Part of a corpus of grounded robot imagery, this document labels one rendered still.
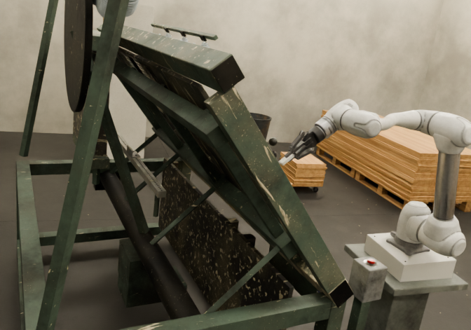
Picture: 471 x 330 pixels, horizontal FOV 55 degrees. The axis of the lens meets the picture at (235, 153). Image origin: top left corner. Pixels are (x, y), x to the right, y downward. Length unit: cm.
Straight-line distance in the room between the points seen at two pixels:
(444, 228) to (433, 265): 29
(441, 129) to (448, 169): 21
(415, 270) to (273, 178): 122
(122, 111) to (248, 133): 453
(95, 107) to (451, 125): 162
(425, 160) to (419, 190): 39
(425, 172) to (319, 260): 403
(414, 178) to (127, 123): 367
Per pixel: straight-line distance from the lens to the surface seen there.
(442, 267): 284
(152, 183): 271
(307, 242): 198
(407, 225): 273
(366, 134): 197
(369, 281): 235
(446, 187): 250
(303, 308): 218
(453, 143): 237
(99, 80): 145
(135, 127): 614
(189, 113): 186
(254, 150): 167
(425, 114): 246
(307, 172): 579
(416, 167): 586
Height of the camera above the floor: 197
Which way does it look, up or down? 16 degrees down
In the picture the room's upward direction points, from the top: 7 degrees clockwise
